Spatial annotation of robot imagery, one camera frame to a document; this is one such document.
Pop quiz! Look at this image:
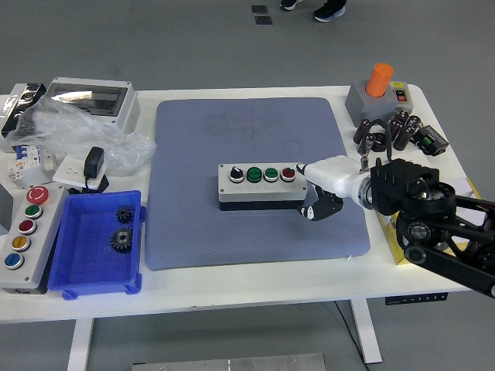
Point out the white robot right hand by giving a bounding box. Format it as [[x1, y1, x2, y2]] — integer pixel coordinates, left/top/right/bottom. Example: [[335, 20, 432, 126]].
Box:
[[295, 155, 364, 223]]

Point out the grey four-button control box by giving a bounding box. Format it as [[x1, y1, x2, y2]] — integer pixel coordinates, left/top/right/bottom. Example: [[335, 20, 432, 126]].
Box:
[[217, 162, 309, 213]]

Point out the grey five-button control box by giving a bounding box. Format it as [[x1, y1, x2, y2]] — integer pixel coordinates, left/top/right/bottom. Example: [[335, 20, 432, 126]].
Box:
[[0, 184, 69, 295]]

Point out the white and yellow cardboard box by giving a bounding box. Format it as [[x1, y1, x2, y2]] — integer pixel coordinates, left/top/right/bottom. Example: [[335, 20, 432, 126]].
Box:
[[377, 177, 484, 267]]

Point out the orange cylinder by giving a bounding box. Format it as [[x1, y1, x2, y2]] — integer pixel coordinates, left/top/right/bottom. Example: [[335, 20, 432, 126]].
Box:
[[365, 63, 394, 98]]

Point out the black module green terminal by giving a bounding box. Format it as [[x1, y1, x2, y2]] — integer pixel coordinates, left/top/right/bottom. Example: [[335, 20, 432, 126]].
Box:
[[415, 124, 450, 157]]

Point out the grey-blue mat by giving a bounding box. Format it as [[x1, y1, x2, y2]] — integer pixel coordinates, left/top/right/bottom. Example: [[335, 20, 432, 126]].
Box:
[[145, 97, 372, 271]]

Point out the black table control panel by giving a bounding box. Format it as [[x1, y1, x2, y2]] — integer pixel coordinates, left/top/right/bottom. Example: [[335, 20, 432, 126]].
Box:
[[384, 292, 449, 306]]

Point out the white table leg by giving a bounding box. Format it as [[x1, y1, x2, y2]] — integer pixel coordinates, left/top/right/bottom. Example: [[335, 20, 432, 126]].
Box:
[[66, 318, 95, 371], [350, 299, 384, 364]]

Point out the grey metal plate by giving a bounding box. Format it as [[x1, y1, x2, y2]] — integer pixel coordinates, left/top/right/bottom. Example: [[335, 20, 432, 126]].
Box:
[[131, 352, 326, 371]]

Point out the grey distribution box clear cover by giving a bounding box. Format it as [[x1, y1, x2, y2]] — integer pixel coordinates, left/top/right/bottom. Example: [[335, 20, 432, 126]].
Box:
[[43, 76, 140, 134]]

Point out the large black gear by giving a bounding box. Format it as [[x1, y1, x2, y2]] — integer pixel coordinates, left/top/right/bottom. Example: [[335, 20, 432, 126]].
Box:
[[109, 227, 135, 255]]

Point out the black power adapter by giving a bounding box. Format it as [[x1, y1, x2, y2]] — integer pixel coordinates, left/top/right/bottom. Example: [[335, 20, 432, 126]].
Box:
[[83, 145, 106, 181]]

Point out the clear plastic bag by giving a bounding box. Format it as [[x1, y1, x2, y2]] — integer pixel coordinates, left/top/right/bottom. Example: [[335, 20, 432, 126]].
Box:
[[5, 95, 158, 173]]

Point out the blue plastic bin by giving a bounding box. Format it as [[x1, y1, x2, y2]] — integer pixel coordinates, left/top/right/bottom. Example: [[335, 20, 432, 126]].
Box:
[[46, 189, 147, 301]]

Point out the white circuit breaker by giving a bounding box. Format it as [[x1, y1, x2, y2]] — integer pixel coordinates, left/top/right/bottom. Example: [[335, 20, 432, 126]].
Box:
[[7, 143, 43, 182]]

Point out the white box with black lid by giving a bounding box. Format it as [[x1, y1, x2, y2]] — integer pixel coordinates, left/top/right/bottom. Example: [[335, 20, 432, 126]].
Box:
[[0, 82, 48, 154]]

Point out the black ring holder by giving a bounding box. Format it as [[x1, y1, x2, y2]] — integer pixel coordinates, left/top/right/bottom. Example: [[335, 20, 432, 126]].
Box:
[[371, 132, 390, 152]]

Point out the white wall switch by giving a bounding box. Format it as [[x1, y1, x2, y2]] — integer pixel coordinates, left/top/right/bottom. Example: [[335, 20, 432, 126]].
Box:
[[389, 150, 426, 163]]

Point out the grey switch box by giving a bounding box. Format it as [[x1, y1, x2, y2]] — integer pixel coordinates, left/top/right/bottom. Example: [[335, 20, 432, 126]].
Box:
[[344, 80, 415, 127]]

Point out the black cable under table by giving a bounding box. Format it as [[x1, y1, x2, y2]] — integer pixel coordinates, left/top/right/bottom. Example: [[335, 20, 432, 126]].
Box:
[[334, 301, 370, 371]]

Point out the black adapter cord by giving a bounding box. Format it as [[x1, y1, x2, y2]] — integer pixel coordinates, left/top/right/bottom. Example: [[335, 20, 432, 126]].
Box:
[[68, 174, 111, 195]]

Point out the white wall socket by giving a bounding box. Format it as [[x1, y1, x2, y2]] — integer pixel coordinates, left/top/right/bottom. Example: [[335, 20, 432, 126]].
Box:
[[52, 154, 105, 186]]

